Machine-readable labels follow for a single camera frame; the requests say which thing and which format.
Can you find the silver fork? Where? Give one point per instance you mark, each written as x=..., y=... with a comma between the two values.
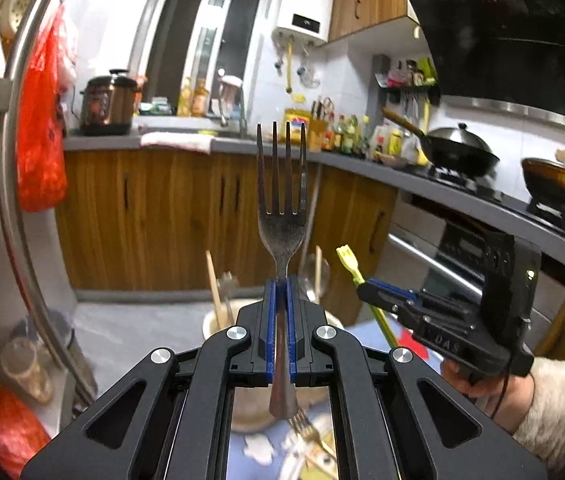
x=282, y=218

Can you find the wooden knife block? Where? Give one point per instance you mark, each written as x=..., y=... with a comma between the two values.
x=316, y=133

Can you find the hanging red plastic bag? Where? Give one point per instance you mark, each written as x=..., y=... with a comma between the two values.
x=41, y=172

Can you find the plastic cup with straw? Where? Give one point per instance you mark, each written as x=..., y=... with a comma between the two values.
x=20, y=362

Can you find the black wok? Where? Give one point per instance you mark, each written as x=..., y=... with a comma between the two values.
x=452, y=148

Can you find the red bag on shelf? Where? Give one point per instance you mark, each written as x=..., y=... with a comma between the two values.
x=22, y=435

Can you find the blue cartoon cloth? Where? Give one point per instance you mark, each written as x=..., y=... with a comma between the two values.
x=263, y=447

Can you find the steel oven handle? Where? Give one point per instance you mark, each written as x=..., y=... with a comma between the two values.
x=469, y=287

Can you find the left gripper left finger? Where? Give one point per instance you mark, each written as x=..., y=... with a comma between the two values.
x=168, y=417

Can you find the large silver spoon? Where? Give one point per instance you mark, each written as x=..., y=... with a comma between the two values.
x=306, y=278

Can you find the black range hood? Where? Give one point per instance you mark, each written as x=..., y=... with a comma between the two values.
x=509, y=51

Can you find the white water heater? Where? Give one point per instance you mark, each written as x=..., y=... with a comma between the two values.
x=304, y=20

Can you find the person's right hand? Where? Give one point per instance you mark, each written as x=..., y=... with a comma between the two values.
x=507, y=399

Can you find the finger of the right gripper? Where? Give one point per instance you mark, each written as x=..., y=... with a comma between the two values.
x=408, y=313
x=392, y=292

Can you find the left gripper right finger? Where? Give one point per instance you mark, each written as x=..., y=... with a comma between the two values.
x=393, y=416

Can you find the gold fork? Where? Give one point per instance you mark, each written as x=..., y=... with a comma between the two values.
x=305, y=429

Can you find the metal shelf rack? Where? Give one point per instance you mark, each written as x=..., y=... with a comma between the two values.
x=13, y=231

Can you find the electric pressure cooker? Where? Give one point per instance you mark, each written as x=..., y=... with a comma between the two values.
x=108, y=104

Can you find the brown frying pan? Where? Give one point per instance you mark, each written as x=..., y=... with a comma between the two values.
x=545, y=180

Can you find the yellow oil bottle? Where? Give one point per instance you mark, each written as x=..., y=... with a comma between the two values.
x=294, y=120

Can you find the cream ceramic utensil holder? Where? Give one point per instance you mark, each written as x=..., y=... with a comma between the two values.
x=262, y=359

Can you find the white towel on counter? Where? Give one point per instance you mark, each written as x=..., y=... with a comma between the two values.
x=190, y=142

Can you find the flower-shaped silver spoon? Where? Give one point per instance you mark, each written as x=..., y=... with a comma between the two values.
x=227, y=287

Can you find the white sleeve forearm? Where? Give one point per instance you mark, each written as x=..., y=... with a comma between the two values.
x=557, y=409

